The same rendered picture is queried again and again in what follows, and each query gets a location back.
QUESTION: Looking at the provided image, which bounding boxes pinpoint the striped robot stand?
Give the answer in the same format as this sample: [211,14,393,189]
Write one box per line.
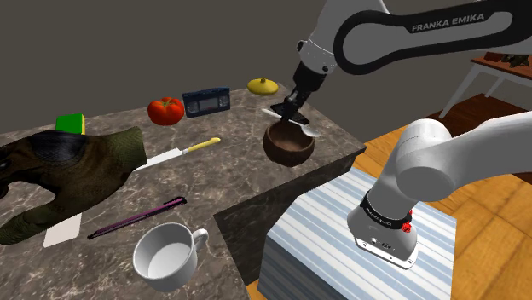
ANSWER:
[257,165,458,300]

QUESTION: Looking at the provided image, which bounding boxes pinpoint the white-legged brown table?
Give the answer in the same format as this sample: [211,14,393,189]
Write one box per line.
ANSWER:
[438,51,532,120]

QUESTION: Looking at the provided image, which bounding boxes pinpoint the white cup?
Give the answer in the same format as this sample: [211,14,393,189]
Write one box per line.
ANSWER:
[132,222,210,293]

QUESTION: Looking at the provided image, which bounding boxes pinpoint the yellow squash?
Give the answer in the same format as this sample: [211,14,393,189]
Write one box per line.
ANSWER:
[246,77,280,97]

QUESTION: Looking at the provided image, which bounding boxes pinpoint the purple pen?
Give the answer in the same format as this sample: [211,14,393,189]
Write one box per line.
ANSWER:
[86,196,188,241]

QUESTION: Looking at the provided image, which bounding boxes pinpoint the green and yellow block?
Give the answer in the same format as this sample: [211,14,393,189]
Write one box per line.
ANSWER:
[55,112,87,136]

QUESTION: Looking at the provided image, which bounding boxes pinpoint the brown wooden bowl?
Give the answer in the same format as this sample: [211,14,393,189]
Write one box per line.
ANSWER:
[262,120,316,169]

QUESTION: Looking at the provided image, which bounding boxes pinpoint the white spoon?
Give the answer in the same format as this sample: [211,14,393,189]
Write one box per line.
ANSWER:
[260,107,323,139]

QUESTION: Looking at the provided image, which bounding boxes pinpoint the dark blue video cassette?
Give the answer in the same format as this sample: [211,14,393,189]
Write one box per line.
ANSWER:
[182,86,232,119]

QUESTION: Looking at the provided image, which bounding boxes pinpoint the red tomato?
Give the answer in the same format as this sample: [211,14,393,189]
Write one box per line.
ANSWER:
[147,96,186,127]

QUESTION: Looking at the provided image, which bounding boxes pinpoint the yellow-handled knife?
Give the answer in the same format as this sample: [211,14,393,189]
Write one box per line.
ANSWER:
[132,136,223,173]

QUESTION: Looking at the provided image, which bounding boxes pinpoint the white card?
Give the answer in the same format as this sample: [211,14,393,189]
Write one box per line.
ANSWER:
[43,212,84,249]

